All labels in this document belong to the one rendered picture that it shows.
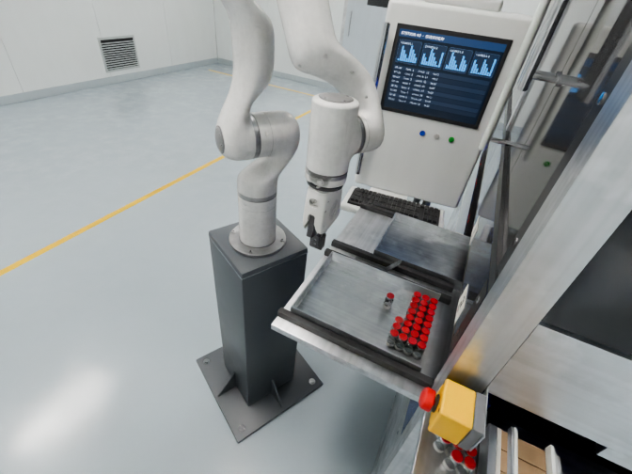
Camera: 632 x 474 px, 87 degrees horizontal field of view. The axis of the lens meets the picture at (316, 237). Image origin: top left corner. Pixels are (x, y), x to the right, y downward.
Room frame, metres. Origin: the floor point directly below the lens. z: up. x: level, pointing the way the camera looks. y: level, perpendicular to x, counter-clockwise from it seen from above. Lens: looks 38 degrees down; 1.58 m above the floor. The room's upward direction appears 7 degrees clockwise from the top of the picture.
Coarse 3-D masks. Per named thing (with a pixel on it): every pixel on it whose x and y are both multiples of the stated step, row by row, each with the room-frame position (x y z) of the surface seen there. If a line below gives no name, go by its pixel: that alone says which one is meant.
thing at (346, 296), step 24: (336, 264) 0.77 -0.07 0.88; (360, 264) 0.76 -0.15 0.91; (312, 288) 0.66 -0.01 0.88; (336, 288) 0.67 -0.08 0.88; (360, 288) 0.68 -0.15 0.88; (384, 288) 0.70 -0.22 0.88; (408, 288) 0.70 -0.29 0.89; (312, 312) 0.57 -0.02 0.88; (336, 312) 0.58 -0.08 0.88; (360, 312) 0.59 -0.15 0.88; (384, 312) 0.60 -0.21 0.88; (360, 336) 0.52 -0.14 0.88; (384, 336) 0.53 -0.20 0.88; (408, 360) 0.44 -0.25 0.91
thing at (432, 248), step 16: (400, 224) 1.04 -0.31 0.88; (416, 224) 1.04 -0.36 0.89; (432, 224) 1.02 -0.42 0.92; (384, 240) 0.93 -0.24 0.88; (400, 240) 0.94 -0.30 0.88; (416, 240) 0.95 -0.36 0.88; (432, 240) 0.97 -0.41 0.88; (448, 240) 0.98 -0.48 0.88; (464, 240) 0.97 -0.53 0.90; (384, 256) 0.82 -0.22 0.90; (400, 256) 0.85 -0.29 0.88; (416, 256) 0.86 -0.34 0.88; (432, 256) 0.87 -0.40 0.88; (448, 256) 0.89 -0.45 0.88; (464, 256) 0.90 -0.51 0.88; (432, 272) 0.76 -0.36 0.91; (448, 272) 0.80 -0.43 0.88; (464, 272) 0.81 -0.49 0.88
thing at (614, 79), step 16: (624, 64) 0.43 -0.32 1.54; (608, 80) 0.46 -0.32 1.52; (608, 96) 0.42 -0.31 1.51; (592, 112) 0.44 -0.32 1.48; (576, 144) 0.44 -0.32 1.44; (560, 176) 0.42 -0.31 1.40; (544, 192) 0.45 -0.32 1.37; (528, 224) 0.43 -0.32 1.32; (480, 304) 0.42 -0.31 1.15; (464, 320) 0.45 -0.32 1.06
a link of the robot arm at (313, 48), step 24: (288, 0) 0.67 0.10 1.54; (312, 0) 0.67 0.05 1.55; (288, 24) 0.66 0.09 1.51; (312, 24) 0.65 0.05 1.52; (288, 48) 0.66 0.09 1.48; (312, 48) 0.63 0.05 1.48; (336, 48) 0.65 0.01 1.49; (312, 72) 0.66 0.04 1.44; (336, 72) 0.66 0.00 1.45; (360, 72) 0.66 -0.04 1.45; (360, 96) 0.66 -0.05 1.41
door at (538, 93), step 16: (576, 0) 1.11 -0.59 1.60; (592, 0) 0.87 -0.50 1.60; (576, 16) 0.98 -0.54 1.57; (560, 32) 1.13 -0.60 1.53; (576, 32) 0.88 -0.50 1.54; (560, 48) 0.99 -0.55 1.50; (544, 64) 1.15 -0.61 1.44; (560, 64) 0.88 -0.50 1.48; (528, 96) 1.16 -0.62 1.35; (544, 96) 0.88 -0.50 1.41; (528, 112) 1.01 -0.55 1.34; (512, 128) 1.19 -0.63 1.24; (528, 128) 0.88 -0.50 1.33; (512, 144) 1.01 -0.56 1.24; (512, 160) 0.88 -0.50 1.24
